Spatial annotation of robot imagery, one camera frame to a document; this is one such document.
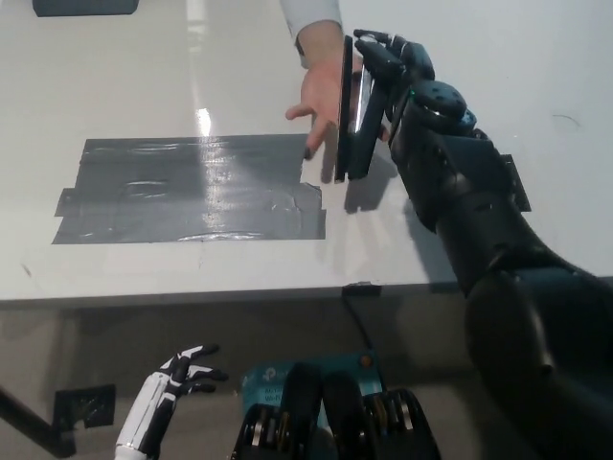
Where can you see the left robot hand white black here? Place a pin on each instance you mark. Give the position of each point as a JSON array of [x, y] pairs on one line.
[[165, 388]]

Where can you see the right robot hand black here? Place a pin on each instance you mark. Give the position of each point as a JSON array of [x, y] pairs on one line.
[[407, 67]]

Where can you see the person bare hand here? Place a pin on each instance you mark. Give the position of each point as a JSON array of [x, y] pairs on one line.
[[323, 93]]

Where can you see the black desk stapler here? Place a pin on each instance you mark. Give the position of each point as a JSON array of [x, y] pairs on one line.
[[361, 139]]

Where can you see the robot torso black blocks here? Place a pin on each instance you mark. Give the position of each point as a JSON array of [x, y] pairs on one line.
[[335, 421]]

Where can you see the black floor tape patch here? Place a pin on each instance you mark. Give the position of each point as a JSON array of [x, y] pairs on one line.
[[86, 405]]

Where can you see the teal router box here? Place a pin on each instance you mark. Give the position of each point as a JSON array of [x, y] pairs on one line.
[[268, 383]]

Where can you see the black slanted table leg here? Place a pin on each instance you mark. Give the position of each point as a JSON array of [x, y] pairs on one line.
[[33, 417]]

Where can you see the small black tape piece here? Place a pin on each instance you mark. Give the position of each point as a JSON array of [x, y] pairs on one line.
[[361, 289]]

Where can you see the dark grey box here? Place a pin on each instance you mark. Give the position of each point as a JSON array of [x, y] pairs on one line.
[[86, 7]]

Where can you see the large grey duct tape patch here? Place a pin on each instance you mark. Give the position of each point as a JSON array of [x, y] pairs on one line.
[[191, 191]]

